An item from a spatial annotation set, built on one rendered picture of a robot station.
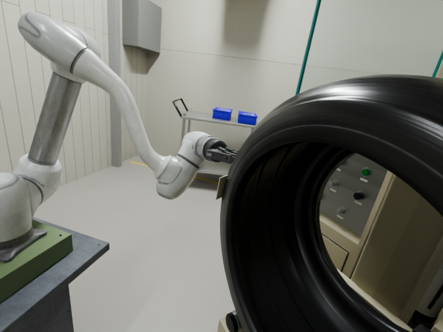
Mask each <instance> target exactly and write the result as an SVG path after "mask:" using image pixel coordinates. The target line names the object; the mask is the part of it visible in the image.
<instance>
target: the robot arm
mask: <svg viewBox="0 0 443 332"><path fill-rule="evenodd" d="M18 29H19V32H20V34H21V35H22V37H23V38H24V39H25V40H26V41H27V43H28V44H29V45H30V46H31V47H32V48H33V49H35V50H36V51H37V52H38V53H40V54H41V55H43V56H44V57H45V58H46V59H48V60H50V67H51V69H52V71H53V72H52V75H51V78H50V81H49V86H48V88H47V92H46V95H45V99H44V103H43V106H42V110H41V113H40V117H39V119H38V123H37V126H36V130H35V133H34V137H33V140H32V144H31V146H30V151H29V153H28V154H26V155H23V156H22V157H20V159H19V160H18V162H17V164H16V166H15V168H14V169H13V171H12V173H0V262H1V263H8V262H11V261H12V260H13V259H14V258H15V257H16V256H17V255H18V254H19V253H21V252H22V251H23V250H25V249H26V248H27V247H29V246H30V245H32V244H33V243H35V241H37V240H38V239H40V238H42V237H44V236H46V235H47V231H46V230H44V229H34V228H32V217H33V216H34V214H35V212H36V210H37V208H38V206H40V205H41V204H43V203H44V202H45V201H46V200H47V199H49V198H50V197H51V196H52V195H53V194H54V193H55V192H56V191H57V189H58V188H59V187H60V185H61V183H62V178H63V176H62V172H61V171H62V165H61V163H60V162H59V160H58V159H57V158H58V156H59V152H60V150H61V146H62V144H63V140H64V138H65V135H66V132H67V129H68V126H69V123H70V120H71V117H72V114H73V111H74V107H75V105H76V101H77V99H78V95H79V93H80V89H81V87H82V83H83V84H84V83H86V82H89V83H91V84H93V85H95V86H97V87H99V88H101V89H103V90H105V91H106V92H107V93H108V94H109V95H110V96H111V97H112V98H113V99H114V101H115V102H116V104H117V106H118V108H119V110H120V113H121V115H122V118H123V120H124V122H125V125H126V128H127V130H128V132H129V135H130V137H131V140H132V142H133V145H134V147H135V150H136V152H137V154H138V155H139V157H140V158H141V160H143V162H144V163H145V164H146V165H147V166H149V168H151V170H153V172H154V174H155V178H156V179H157V180H158V182H157V184H156V191H157V193H158V195H159V196H161V197H162V198H165V199H168V200H173V199H176V198H178V197H179V196H180V195H181V194H182V193H183V192H184V191H185V190H186V189H187V188H188V187H189V185H190V184H191V182H192V181H193V179H194V178H195V176H196V174H197V172H198V169H199V168H200V167H201V166H202V164H203V163H204V162H205V161H209V162H216V163H218V162H221V161H222V162H225V163H228V164H231V163H233V160H234V159H235V156H236V155H237V153H238V151H239V150H236V152H235V151H234V150H233V149H230V148H229V147H227V145H226V144H225V142H223V141H221V140H220V139H219V138H216V137H213V136H210V135H209V134H207V133H205V132H199V131H194V132H190V133H188V134H186V135H185V136H184V138H183V141H182V145H181V149H180V150H179V153H178V154H177V155H176V157H173V156H171V155H169V156H162V155H159V154H157V153H156V152H155V151H154V150H153V149H152V147H151V145H150V143H149V140H148V137H147V135H146V131H145V129H144V125H143V123H142V119H141V117H140V113H139V111H138V107H137V106H136V102H135V100H134V98H133V95H132V94H131V92H130V90H129V89H128V87H127V85H126V84H125V83H124V82H123V81H122V80H121V79H120V78H119V77H118V76H117V75H116V74H115V73H114V72H113V71H112V70H111V69H110V68H109V67H108V66H107V65H106V64H105V63H104V62H103V61H102V60H101V52H100V48H99V46H98V44H97V42H96V41H95V39H94V38H93V37H92V36H90V35H89V34H87V33H86V32H85V31H83V30H81V29H79V28H77V27H75V26H71V25H68V24H64V23H62V22H59V21H56V20H52V19H51V18H50V17H48V16H45V15H43V14H40V13H35V12H29V13H24V14H23V15H22V16H21V17H20V19H19V21H18Z"/></svg>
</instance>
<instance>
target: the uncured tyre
mask: <svg viewBox="0 0 443 332"><path fill-rule="evenodd" d="M356 153H357V154H359V155H361V156H363V157H365V158H367V159H369V160H371V161H373V162H375V163H377V164H379V165H380V166H382V167H383V168H385V169H387V170H389V171H390V172H391V173H393V174H395V176H397V177H399V178H400V179H401V180H402V181H404V182H405V183H407V184H408V185H409V186H410V187H411V188H413V189H414V190H415V191H416V192H418V193H419V194H420V195H421V196H422V197H423V198H424V199H425V200H426V201H427V202H428V203H429V204H430V205H431V206H432V207H433V208H434V209H435V210H436V211H437V212H438V213H439V214H440V215H441V216H443V78H437V77H431V76H419V75H410V74H379V75H370V76H360V77H355V78H348V79H345V80H340V81H337V82H332V83H329V84H324V85H321V86H317V87H315V88H311V89H309V90H306V91H304V92H301V93H300V94H297V95H296V96H293V97H291V98H289V99H288V100H286V101H285V102H283V103H281V104H280V105H279V106H277V107H276V108H275V109H273V110H272V111H271V112H269V113H268V114H267V115H266V116H265V117H264V118H263V119H262V120H261V121H260V122H259V123H258V124H257V126H256V127H255V128H254V130H253V131H252V132H251V133H250V135H249V137H248V138H247V139H246V141H245V143H244V144H243V145H242V147H241V149H240V150H239V151H238V153H237V155H236V156H235V159H234V160H233V163H232V164H231V167H230V169H229V172H228V174H227V178H226V181H225V185H224V188H223V194H222V199H221V210H220V240H221V252H222V258H223V265H224V269H225V275H226V279H227V284H228V287H229V291H230V294H231V298H232V301H233V304H234V307H235V310H236V312H237V316H238V318H239V321H240V323H241V326H242V328H243V331H244V332H410V331H408V330H406V329H404V328H402V327H400V326H398V325H396V324H395V323H393V322H391V321H390V320H388V319H387V318H385V317H384V316H382V315H381V314H379V313H378V312H377V311H376V310H374V309H373V308H371V307H370V306H369V305H368V304H367V303H366V302H365V301H364V300H362V299H361V298H360V297H359V296H358V295H357V294H356V293H355V292H354V291H353V289H352V288H351V287H350V286H349V285H348V284H347V283H346V282H345V280H344V279H343V277H342V276H341V275H340V273H339V272H338V270H337V269H336V267H335V265H334V264H333V262H332V260H331V258H330V256H329V254H328V251H327V249H326V247H325V244H324V241H323V238H322V233H321V229H320V201H321V198H322V193H323V191H324V188H325V186H326V184H327V182H328V180H329V179H330V177H331V176H332V174H333V173H334V171H335V170H336V169H337V168H338V167H339V166H340V165H341V164H342V163H343V162H344V161H346V160H347V159H349V158H350V157H351V156H353V155H355V154H356Z"/></svg>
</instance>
